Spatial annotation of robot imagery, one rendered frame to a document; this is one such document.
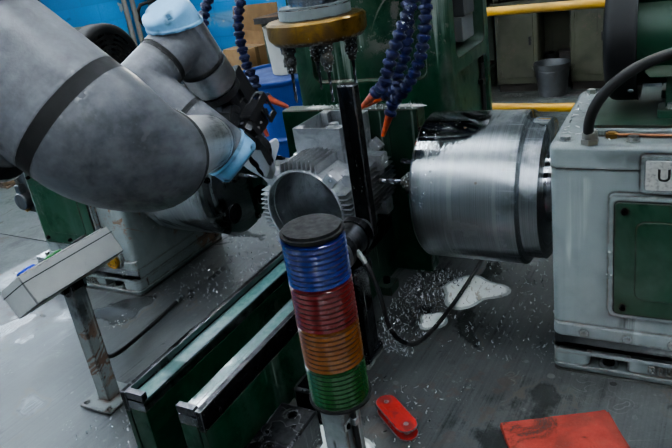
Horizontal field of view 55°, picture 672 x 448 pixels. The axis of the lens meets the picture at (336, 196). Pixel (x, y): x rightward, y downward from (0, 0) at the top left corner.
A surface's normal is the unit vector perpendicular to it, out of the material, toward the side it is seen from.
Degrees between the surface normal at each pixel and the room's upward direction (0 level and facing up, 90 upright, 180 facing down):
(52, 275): 60
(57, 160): 99
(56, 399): 0
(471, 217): 92
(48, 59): 55
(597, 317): 90
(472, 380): 0
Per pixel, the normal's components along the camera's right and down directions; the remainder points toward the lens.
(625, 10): -0.47, -0.11
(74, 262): 0.69, -0.42
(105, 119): 0.52, -0.05
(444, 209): -0.47, 0.29
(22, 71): 0.21, -0.11
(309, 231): -0.14, -0.92
